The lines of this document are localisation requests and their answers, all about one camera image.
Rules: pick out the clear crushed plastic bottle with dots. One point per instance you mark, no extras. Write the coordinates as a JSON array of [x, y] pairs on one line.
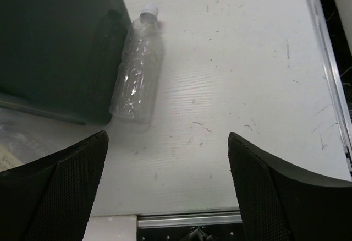
[[136, 87]]

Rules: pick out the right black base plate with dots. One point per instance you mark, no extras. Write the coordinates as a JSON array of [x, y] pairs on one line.
[[192, 226]]

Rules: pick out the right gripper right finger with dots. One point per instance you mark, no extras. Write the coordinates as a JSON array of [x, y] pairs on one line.
[[281, 201]]

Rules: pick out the large clear labelled bottle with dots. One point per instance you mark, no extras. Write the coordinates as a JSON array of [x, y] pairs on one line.
[[19, 145]]

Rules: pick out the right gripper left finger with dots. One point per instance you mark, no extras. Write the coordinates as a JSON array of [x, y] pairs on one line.
[[52, 198]]

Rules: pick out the dark green plastic bin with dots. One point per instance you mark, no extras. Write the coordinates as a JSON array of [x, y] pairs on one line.
[[60, 58]]

